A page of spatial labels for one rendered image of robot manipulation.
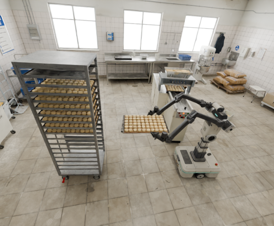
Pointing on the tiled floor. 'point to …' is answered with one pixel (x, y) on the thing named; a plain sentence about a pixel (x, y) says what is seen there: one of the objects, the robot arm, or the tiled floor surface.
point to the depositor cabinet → (156, 99)
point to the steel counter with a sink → (169, 61)
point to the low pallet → (226, 88)
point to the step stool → (256, 92)
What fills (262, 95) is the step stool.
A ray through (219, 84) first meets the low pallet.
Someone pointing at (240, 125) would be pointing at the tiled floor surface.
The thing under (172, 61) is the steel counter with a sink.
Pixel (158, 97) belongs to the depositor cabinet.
